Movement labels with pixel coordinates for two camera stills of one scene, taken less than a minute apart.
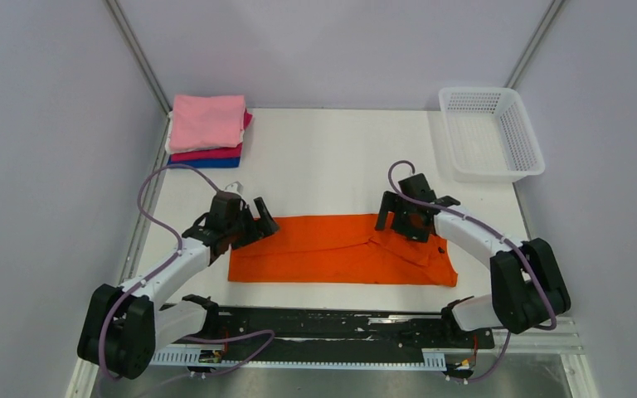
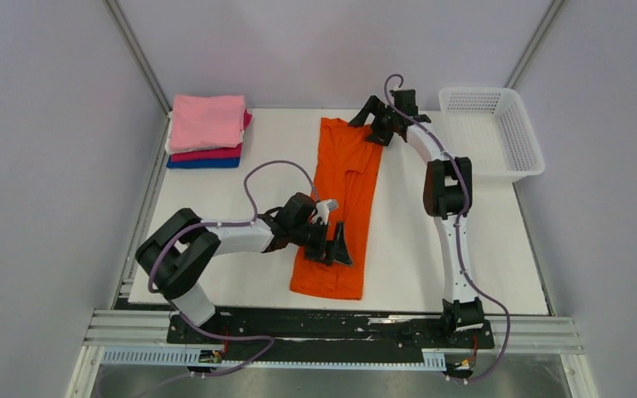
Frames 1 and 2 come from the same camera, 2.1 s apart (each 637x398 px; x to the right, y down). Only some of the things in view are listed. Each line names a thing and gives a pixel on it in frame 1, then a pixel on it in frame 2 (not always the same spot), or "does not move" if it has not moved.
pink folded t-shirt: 206,121 does not move
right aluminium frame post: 532,44 does not move
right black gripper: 389,204 to 377,108
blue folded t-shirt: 210,162 does not move
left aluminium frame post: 138,52 does not move
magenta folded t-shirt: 233,152 does not move
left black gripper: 268,225 to 328,252
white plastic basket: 489,135 does not move
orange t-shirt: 341,249 to 346,173
